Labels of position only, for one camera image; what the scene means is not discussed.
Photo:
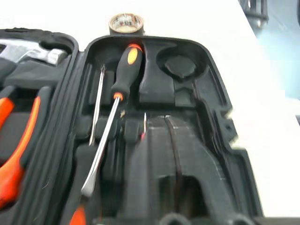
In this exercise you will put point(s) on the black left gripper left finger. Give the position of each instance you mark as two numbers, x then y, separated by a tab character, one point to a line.
150	164

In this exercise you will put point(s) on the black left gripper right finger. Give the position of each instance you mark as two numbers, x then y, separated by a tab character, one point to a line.
199	159

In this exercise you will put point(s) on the small red screwdriver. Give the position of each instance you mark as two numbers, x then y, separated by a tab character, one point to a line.
144	124

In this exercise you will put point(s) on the black tool case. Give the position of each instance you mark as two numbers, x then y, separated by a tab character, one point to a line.
187	98

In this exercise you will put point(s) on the black tape roll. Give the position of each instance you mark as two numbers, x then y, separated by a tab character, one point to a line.
126	30

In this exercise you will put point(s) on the silver hammer head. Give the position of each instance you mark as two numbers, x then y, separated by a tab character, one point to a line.
30	52

